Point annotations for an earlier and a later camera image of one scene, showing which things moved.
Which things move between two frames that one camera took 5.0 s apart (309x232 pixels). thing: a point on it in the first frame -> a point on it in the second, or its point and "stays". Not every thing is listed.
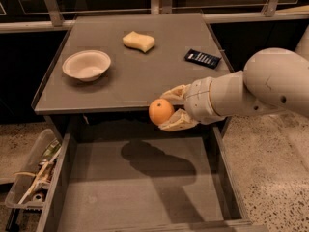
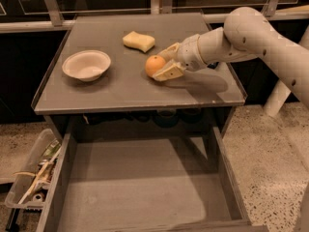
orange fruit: x=160 y=110 -> x=154 y=64
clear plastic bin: x=29 y=186 stays
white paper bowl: x=86 y=65 stays
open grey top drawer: x=143 y=178 stays
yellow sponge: x=138 y=41 stays
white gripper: x=198 y=101 -> x=188 y=52
